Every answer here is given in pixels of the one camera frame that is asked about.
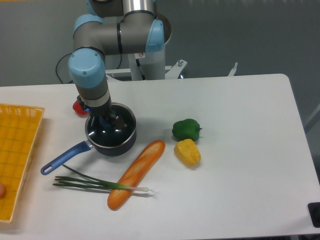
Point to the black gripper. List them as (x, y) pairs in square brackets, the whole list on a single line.
[(116, 120)]

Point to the glass lid blue knob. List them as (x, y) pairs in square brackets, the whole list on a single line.
[(103, 135)]

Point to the dark saucepan blue handle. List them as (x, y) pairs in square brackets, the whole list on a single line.
[(79, 148)]

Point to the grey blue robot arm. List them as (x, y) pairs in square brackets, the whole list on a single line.
[(115, 27)]

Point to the red bell pepper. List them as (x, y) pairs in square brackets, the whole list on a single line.
[(78, 110)]

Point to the orange baguette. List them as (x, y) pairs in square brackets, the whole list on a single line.
[(143, 163)]

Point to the green bell pepper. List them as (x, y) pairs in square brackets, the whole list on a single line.
[(186, 129)]

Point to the yellow bell pepper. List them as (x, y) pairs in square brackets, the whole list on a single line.
[(187, 152)]

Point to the green spring onion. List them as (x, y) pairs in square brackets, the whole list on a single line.
[(100, 184)]

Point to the yellow woven basket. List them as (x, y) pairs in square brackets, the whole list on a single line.
[(19, 125)]

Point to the black device at table corner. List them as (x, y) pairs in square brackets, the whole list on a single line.
[(314, 211)]

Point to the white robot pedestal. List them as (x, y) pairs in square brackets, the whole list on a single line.
[(151, 65)]

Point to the white pedestal base frame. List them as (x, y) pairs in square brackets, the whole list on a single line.
[(171, 72)]

